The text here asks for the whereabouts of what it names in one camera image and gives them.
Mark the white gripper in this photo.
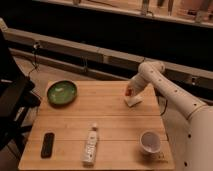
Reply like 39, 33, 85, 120
126, 74, 148, 96

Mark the red pepper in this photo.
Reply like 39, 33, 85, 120
125, 88, 133, 96

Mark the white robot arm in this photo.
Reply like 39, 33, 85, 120
125, 61, 213, 171

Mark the white sponge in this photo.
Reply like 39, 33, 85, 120
124, 96, 142, 107

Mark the white cup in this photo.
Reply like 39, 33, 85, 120
139, 131, 161, 155

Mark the wooden table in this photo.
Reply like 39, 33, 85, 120
18, 81, 175, 171

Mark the green bowl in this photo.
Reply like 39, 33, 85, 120
47, 80, 77, 106

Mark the white plastic bottle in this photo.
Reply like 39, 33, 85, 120
82, 123, 99, 166

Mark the black remote control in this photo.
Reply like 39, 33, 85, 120
41, 132, 54, 158

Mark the black chair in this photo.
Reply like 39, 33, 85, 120
0, 29, 41, 153

